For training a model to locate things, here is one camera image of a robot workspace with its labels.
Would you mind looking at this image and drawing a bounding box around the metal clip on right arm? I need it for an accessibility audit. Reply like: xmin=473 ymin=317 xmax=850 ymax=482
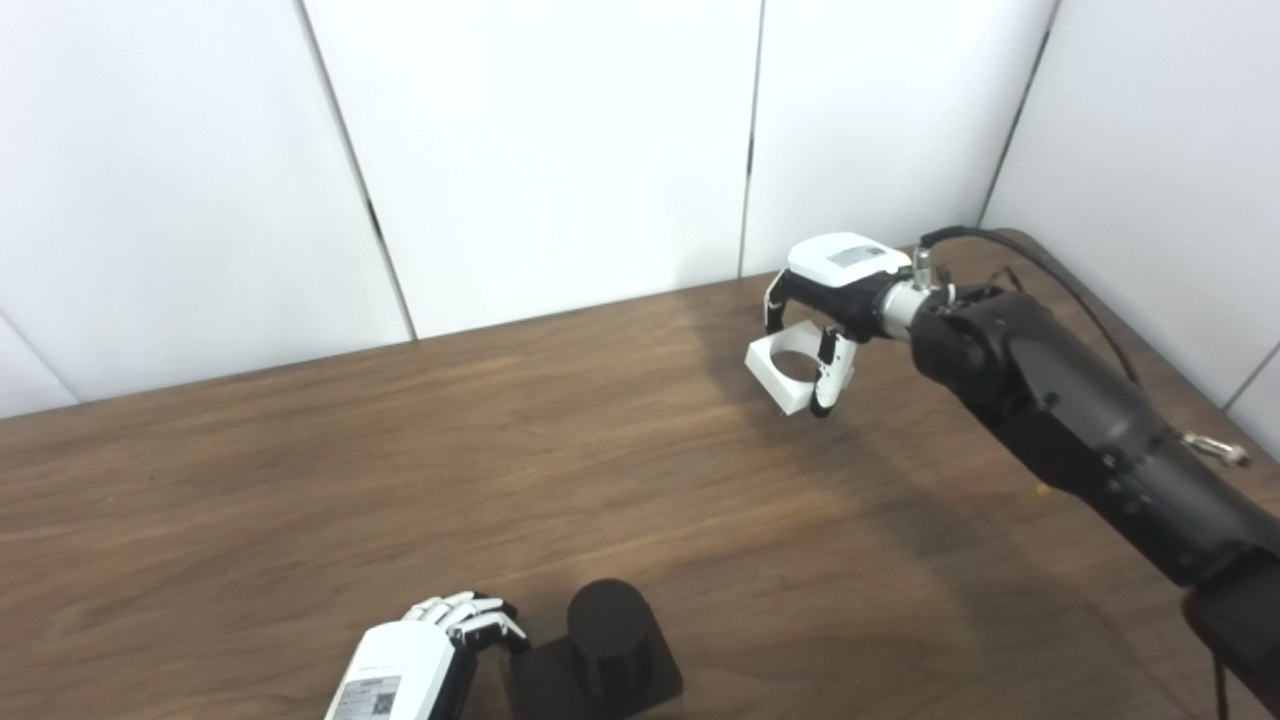
xmin=1180 ymin=432 xmax=1253 ymax=468

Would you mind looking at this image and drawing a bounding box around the black peg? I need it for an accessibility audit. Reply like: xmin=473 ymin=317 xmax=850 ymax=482
xmin=508 ymin=578 xmax=685 ymax=720

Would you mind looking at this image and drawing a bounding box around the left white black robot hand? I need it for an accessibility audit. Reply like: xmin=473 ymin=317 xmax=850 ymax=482
xmin=322 ymin=591 xmax=531 ymax=720

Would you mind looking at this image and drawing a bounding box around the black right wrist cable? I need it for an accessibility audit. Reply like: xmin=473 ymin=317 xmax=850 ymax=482
xmin=918 ymin=226 xmax=1146 ymax=391

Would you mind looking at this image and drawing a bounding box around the white square piece with hole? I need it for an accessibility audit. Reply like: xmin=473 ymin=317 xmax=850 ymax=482
xmin=745 ymin=323 xmax=859 ymax=416

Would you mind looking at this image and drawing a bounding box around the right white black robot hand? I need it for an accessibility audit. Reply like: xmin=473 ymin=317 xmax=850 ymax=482
xmin=764 ymin=232 xmax=916 ymax=419

